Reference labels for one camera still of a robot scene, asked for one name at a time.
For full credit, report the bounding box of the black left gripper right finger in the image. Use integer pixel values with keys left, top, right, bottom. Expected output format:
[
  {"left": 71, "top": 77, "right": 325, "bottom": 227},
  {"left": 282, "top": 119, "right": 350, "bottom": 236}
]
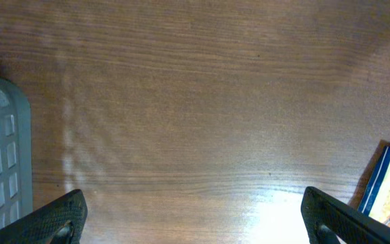
[{"left": 301, "top": 186, "right": 390, "bottom": 244}]

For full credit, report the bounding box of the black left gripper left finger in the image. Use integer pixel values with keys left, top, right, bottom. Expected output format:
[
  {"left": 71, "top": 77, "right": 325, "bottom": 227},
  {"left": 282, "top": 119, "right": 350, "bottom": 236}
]
[{"left": 0, "top": 189, "right": 88, "bottom": 244}]

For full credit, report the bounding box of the yellow snack bag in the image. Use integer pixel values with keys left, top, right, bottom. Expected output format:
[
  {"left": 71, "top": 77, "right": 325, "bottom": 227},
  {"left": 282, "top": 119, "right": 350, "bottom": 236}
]
[{"left": 356, "top": 145, "right": 390, "bottom": 238}]

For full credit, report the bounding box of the grey plastic mesh basket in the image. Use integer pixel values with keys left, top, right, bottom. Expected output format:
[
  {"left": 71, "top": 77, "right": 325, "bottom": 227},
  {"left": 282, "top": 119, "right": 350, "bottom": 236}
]
[{"left": 0, "top": 79, "right": 33, "bottom": 229}]

